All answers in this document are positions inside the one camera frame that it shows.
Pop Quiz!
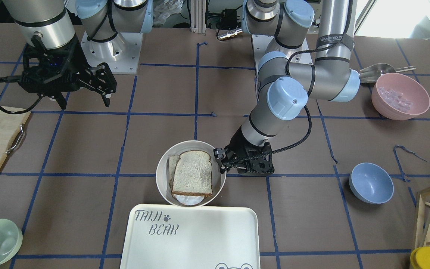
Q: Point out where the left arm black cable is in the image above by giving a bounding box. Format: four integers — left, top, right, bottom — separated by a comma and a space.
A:
234, 0, 353, 165

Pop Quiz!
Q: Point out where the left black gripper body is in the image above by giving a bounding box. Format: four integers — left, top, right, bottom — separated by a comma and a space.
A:
214, 127, 275, 177

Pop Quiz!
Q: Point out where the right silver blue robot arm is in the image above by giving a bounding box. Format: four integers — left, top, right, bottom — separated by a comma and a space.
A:
2, 0, 153, 109

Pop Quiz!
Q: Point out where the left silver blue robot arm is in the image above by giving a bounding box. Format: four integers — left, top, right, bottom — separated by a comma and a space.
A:
214, 0, 360, 176

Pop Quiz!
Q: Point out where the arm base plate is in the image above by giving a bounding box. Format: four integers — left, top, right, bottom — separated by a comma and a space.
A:
252, 34, 314, 79
81, 33, 144, 75

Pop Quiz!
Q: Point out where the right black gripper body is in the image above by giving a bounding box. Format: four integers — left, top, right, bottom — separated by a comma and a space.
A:
18, 37, 117, 99

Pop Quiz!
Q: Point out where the metal scoop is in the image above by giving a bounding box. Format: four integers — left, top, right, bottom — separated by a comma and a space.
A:
359, 63, 416, 84

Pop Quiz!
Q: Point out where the brown crust bread slice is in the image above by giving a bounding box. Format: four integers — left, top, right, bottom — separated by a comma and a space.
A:
172, 150, 213, 197

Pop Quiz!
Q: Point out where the lower bread slice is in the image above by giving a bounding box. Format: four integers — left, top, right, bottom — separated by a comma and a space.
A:
167, 155, 180, 189

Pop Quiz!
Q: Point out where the white round plate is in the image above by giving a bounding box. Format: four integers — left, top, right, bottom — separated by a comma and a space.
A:
156, 140, 227, 207

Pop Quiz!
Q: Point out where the yellow mug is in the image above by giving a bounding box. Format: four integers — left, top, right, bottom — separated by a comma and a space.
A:
410, 246, 430, 269

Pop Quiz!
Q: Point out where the blue bowl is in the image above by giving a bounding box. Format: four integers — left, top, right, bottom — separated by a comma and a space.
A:
349, 163, 394, 204

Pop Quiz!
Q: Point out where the pink bowl with ice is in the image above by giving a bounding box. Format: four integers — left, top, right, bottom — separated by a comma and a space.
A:
371, 73, 430, 121

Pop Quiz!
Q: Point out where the cream bear serving tray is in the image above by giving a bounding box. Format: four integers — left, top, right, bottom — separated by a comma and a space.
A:
120, 203, 261, 269

